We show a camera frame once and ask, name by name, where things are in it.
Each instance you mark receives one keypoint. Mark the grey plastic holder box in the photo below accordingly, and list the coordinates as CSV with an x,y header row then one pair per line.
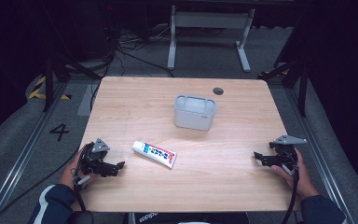
x,y
194,113

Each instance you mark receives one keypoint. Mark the white toothpaste tube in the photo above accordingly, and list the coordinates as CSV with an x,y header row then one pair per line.
x,y
155,154

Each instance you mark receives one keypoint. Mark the white metal desk frame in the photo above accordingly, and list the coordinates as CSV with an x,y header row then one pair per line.
x,y
210,20

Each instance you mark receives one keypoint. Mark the black tripod stand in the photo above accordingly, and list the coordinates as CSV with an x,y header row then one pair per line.
x,y
301,77
49,81

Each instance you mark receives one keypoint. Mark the person's left hand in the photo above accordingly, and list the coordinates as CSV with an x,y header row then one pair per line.
x,y
69,174

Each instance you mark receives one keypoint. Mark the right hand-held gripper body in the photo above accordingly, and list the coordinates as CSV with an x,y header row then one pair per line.
x,y
284,152

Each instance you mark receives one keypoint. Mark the metal floor rail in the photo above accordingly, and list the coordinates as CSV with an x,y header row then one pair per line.
x,y
320,155
18,158

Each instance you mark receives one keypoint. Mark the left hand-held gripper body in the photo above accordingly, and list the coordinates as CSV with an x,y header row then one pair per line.
x,y
90,158

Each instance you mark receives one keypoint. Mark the person's right hand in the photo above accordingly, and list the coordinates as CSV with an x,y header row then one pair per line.
x,y
304,182

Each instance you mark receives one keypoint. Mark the yellow and black floor tape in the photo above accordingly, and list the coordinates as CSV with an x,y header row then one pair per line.
x,y
37,93

